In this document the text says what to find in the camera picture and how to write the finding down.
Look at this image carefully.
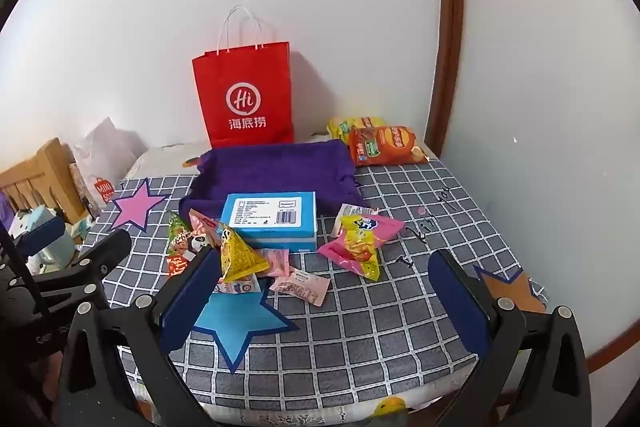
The yellow chips bag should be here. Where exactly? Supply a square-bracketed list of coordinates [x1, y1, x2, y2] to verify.
[326, 116, 388, 146]

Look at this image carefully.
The pink panda snack packet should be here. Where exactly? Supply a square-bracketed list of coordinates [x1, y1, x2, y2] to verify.
[187, 209, 223, 258]

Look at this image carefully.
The white plastic bag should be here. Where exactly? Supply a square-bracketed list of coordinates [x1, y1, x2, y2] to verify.
[70, 117, 148, 208]

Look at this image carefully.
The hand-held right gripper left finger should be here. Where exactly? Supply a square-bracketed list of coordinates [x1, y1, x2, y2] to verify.
[52, 247, 223, 427]

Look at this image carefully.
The green snack packet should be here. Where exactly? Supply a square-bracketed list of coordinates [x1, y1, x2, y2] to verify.
[165, 211, 196, 278]

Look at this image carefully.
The yellow triangular snack packet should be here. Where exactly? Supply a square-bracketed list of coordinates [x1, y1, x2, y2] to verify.
[219, 226, 271, 284]

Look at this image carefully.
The pale pink labelled packet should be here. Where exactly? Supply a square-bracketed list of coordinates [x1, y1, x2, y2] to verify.
[269, 268, 332, 307]

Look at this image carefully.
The orange chips bag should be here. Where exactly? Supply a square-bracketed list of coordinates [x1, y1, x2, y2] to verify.
[347, 125, 431, 166]

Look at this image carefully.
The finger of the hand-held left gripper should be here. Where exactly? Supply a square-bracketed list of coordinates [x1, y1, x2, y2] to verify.
[30, 229, 133, 308]
[7, 216, 68, 260]

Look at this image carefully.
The pink and yellow snack packet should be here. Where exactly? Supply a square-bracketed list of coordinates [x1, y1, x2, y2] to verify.
[317, 214, 406, 283]

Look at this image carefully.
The pale blue plush toy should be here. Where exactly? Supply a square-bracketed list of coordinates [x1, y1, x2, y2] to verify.
[7, 204, 81, 275]

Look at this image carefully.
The red paper bag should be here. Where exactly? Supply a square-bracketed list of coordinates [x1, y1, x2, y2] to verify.
[192, 5, 295, 149]

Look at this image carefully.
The blue tissue pack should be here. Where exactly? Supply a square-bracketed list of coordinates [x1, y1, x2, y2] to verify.
[220, 191, 318, 254]

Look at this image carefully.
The pink peach snack packet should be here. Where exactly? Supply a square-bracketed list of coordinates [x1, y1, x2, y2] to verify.
[252, 248, 292, 278]

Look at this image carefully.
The brown wooden door frame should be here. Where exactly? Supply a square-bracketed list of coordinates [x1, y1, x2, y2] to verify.
[424, 0, 467, 158]

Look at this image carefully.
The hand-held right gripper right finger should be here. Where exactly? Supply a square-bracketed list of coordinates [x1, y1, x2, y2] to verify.
[427, 248, 593, 427]

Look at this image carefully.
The grey checkered blanket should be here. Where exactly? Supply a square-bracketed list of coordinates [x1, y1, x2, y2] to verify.
[80, 157, 548, 413]

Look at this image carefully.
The purple towel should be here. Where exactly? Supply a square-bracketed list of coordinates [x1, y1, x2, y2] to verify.
[178, 139, 378, 228]

